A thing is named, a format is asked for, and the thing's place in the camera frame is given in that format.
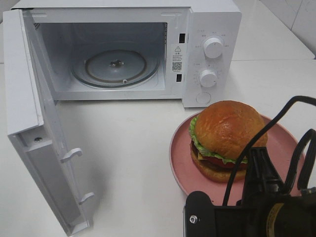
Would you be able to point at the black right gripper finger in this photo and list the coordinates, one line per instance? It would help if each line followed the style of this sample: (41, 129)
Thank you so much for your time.
(262, 178)

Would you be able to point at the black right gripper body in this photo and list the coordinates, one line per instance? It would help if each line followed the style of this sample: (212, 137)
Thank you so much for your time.
(266, 212)

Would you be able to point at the pink round plate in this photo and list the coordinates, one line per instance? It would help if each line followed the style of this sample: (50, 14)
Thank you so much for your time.
(280, 147)

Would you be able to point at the burger with lettuce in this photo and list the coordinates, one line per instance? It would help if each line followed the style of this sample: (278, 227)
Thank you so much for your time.
(219, 134)

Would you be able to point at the round white door button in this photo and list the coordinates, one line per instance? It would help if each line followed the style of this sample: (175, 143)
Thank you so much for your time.
(203, 98)

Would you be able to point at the white microwave door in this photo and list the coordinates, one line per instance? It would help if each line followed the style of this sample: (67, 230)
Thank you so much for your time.
(33, 125)

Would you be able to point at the lower white timer knob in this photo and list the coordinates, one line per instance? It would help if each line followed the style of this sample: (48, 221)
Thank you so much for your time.
(208, 78)

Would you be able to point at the upper white power knob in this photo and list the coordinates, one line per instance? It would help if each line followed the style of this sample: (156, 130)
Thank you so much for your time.
(213, 47)

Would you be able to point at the white microwave oven body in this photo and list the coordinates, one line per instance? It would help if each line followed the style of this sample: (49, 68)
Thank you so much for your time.
(71, 28)

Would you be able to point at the white warning label sticker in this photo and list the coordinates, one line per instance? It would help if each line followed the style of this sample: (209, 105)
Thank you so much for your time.
(177, 55)

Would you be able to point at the glass microwave turntable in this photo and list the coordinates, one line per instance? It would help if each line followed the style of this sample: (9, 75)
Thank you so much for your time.
(114, 68)

